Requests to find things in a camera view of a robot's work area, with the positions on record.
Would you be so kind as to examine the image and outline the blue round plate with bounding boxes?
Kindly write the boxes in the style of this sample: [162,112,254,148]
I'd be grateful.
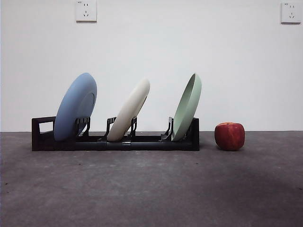
[53,72,98,142]

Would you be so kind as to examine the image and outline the black plastic plate rack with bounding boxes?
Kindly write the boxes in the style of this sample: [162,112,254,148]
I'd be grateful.
[31,116,200,152]

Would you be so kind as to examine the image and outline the green round plate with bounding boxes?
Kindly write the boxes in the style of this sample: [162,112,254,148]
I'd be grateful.
[171,72,203,142]

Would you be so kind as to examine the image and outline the white wall socket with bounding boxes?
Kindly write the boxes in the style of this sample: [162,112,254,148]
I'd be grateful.
[280,2,301,24]
[75,0,98,23]

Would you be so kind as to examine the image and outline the red apple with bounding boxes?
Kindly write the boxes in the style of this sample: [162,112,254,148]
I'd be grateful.
[214,122,245,151]

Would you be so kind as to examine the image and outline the pale yellow round plate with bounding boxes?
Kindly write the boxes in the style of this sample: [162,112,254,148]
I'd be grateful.
[107,78,151,142]

